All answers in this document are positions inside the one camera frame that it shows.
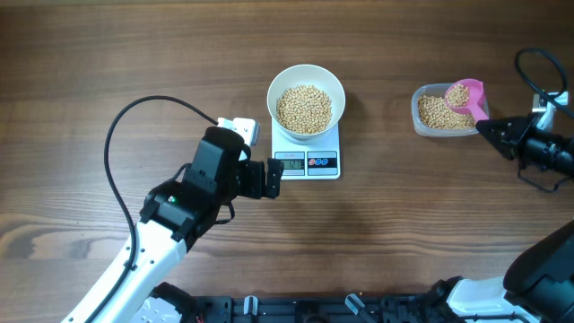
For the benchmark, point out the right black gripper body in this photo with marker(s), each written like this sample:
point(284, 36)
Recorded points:
point(546, 148)

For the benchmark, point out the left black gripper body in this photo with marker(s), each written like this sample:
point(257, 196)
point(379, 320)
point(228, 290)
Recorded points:
point(247, 181)

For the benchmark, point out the pink plastic scoop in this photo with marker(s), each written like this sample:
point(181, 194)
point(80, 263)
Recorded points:
point(474, 106)

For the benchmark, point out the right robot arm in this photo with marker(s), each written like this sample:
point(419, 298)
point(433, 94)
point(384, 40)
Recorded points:
point(538, 286)

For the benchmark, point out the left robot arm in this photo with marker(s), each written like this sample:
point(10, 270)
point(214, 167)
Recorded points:
point(174, 216)

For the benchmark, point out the white digital kitchen scale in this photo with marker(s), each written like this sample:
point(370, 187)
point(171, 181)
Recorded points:
point(315, 159)

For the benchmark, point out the soybeans in scoop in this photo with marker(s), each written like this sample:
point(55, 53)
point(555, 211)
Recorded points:
point(457, 96)

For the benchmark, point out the soybeans in bowl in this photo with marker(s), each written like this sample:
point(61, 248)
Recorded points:
point(304, 109)

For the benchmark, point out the white bowl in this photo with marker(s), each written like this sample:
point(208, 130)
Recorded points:
point(307, 74)

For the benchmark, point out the soybeans in container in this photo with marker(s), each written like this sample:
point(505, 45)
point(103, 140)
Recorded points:
point(434, 113)

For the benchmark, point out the clear plastic container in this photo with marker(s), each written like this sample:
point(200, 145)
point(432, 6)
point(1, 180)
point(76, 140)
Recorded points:
point(420, 128)

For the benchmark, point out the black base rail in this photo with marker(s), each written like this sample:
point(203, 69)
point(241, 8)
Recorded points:
point(253, 309)

